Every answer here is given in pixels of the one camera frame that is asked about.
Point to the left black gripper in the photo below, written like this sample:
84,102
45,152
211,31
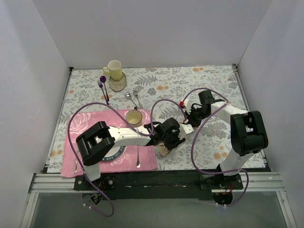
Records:
172,141

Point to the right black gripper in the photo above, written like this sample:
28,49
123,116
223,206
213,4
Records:
191,116

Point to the beige linen napkin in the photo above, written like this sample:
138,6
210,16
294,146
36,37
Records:
163,151

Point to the silver fork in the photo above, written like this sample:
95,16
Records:
76,162
135,93

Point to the silver spoon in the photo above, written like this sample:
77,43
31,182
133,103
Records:
129,97
138,159

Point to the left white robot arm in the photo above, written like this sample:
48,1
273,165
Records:
99,139

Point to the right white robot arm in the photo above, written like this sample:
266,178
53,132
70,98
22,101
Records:
247,136

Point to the cream mug dark rim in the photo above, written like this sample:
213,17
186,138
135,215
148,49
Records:
134,117

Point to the pink floral placemat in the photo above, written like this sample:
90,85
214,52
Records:
124,163

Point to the floral tablecloth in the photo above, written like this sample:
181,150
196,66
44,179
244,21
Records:
159,89

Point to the silver spoon on placemat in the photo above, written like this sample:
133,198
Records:
138,159

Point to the white plate teal rim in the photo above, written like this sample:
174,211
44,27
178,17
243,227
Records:
113,154

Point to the woven round coaster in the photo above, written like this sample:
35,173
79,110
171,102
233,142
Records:
118,85

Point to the purple plastic fork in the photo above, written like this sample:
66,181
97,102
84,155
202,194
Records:
102,91

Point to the yellow mug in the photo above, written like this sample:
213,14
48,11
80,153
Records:
114,70

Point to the purple plastic spoon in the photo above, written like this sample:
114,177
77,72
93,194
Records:
103,86

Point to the silver fork on placemat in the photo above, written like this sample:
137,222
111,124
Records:
76,162

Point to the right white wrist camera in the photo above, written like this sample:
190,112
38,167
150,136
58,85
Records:
186,106

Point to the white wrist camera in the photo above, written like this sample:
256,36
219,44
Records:
186,106
186,130

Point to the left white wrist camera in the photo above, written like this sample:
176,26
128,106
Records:
186,130

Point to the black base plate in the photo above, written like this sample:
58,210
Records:
183,184

